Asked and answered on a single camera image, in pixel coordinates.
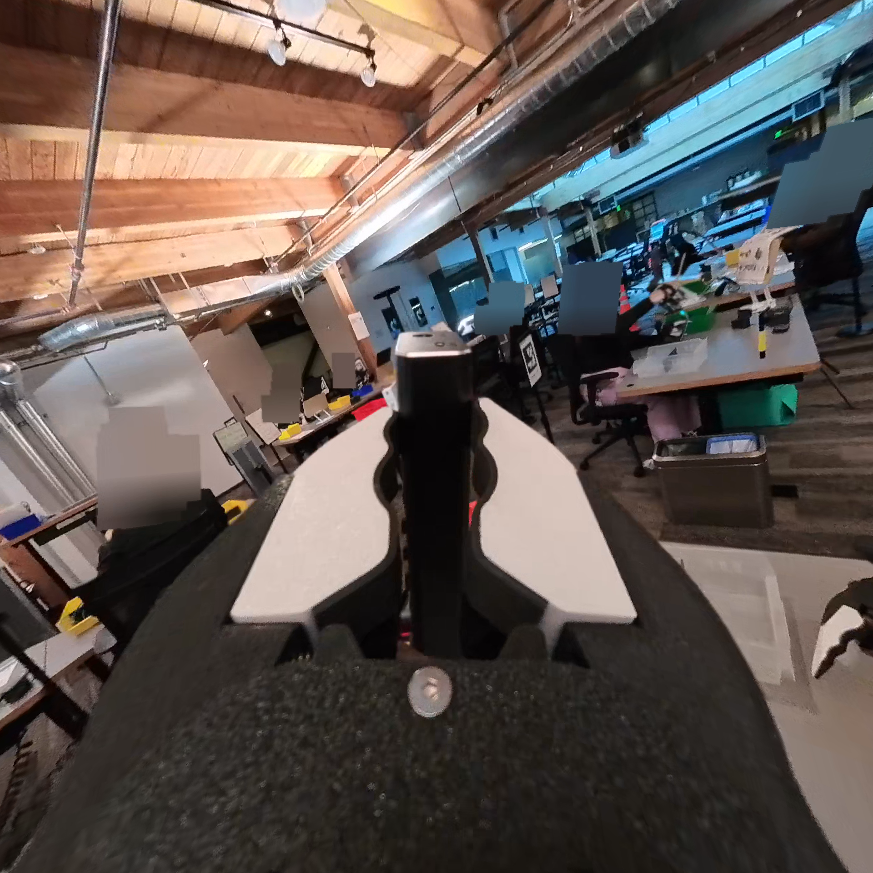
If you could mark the ceiling projector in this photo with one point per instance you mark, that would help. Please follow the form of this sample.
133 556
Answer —
626 140

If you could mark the grey ceiling pipe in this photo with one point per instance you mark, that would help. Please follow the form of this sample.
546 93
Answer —
95 123

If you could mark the green tray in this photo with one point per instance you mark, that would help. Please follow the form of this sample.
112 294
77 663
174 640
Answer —
695 320

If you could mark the black disc pole stand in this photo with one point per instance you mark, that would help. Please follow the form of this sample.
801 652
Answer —
392 320

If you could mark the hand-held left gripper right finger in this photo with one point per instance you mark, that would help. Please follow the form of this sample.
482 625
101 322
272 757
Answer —
545 539

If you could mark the silver spiral air duct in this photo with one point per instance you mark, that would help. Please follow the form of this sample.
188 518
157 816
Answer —
423 184

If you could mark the grey work table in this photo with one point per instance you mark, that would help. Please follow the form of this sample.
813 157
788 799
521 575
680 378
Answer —
784 354

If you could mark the pink cloth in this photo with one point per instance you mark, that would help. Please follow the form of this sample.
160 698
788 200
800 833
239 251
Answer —
672 416

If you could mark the clear plastic container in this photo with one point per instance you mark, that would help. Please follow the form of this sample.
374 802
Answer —
668 358

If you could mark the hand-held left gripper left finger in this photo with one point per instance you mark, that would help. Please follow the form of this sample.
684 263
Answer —
327 539

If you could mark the green storage bin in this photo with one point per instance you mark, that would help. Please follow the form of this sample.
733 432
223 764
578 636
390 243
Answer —
750 408

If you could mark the black track light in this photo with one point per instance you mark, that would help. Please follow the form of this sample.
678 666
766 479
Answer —
277 49

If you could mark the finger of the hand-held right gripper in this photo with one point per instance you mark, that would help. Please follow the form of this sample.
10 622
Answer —
835 634

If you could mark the steel trash bin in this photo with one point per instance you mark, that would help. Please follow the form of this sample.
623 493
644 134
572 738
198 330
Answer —
709 491

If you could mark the black rectangular usb hub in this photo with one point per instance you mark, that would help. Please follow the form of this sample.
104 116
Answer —
436 491

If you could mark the black office chair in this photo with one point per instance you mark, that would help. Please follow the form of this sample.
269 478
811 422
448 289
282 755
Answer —
829 273
592 399

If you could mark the black framed marker sign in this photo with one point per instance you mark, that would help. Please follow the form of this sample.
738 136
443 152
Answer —
532 358

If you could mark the yellow storage bin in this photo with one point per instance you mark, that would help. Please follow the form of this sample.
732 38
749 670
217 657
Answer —
78 617

